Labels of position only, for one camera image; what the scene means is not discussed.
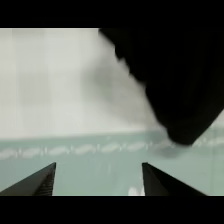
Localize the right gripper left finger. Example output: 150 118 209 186
0 162 57 197

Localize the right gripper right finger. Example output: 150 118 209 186
141 162 208 197

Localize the black garment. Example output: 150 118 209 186
98 27 224 146

